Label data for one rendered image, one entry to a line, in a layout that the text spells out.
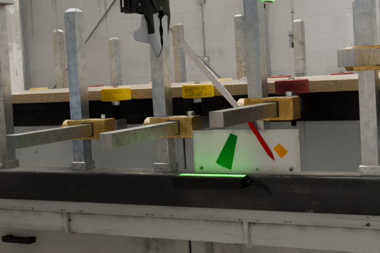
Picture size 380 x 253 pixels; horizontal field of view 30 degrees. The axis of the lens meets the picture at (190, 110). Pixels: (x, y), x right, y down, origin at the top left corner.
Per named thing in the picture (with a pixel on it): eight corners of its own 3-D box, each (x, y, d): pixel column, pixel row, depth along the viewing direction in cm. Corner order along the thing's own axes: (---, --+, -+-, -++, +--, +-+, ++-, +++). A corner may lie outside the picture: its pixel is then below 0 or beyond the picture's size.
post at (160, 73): (171, 199, 170) (159, -1, 168) (158, 199, 172) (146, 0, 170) (177, 197, 173) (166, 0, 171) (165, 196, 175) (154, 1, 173)
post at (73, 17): (86, 195, 182) (74, 7, 180) (75, 194, 184) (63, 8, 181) (94, 192, 185) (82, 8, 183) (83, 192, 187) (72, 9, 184)
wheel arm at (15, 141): (18, 152, 155) (16, 132, 154) (6, 152, 156) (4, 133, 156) (128, 132, 193) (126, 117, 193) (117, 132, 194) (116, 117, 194)
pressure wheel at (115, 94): (136, 127, 189) (133, 84, 189) (107, 130, 187) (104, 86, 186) (128, 126, 197) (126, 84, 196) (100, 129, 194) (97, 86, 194)
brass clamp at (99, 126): (103, 139, 177) (102, 120, 177) (60, 140, 183) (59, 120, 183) (116, 137, 182) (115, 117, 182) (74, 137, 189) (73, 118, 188)
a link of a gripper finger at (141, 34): (138, 58, 154) (136, 15, 153) (162, 56, 151) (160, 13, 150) (131, 58, 151) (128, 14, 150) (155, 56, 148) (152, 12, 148)
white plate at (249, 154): (299, 175, 153) (297, 129, 153) (194, 173, 166) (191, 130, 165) (301, 174, 154) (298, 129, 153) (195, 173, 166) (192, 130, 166)
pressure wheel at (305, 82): (304, 127, 163) (301, 77, 162) (271, 127, 166) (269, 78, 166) (315, 123, 170) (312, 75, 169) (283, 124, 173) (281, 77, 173)
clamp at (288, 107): (293, 120, 153) (292, 96, 153) (236, 121, 160) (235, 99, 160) (302, 118, 158) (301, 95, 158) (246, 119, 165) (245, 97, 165)
